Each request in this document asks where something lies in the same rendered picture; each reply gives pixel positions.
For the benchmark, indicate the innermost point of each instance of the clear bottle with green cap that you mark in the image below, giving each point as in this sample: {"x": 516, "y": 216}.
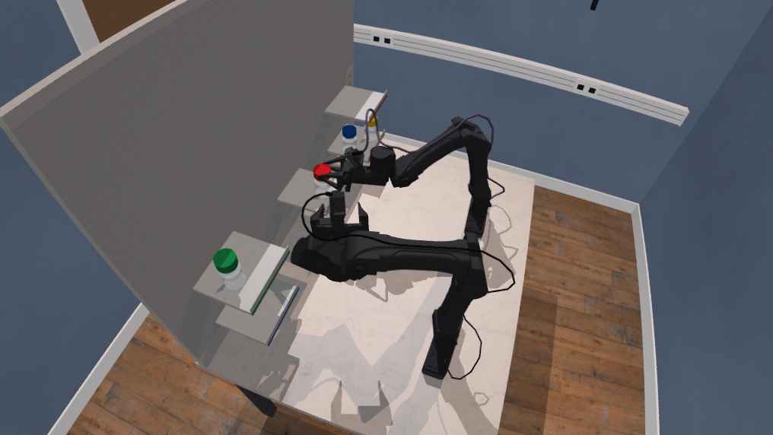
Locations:
{"x": 229, "y": 269}

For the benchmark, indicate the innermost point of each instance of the blue-capped clear bottle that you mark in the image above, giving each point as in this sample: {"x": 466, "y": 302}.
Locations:
{"x": 349, "y": 138}

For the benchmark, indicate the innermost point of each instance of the grey wall panel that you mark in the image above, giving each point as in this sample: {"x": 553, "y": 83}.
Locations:
{"x": 187, "y": 125}

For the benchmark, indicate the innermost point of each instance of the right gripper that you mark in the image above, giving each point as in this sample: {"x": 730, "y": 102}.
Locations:
{"x": 350, "y": 173}

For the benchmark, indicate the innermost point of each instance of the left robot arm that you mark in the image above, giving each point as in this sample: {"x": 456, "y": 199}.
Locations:
{"x": 364, "y": 256}

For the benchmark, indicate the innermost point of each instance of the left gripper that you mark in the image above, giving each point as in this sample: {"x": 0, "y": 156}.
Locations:
{"x": 322, "y": 225}

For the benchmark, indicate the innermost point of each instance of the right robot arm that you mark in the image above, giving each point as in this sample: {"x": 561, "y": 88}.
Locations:
{"x": 406, "y": 169}

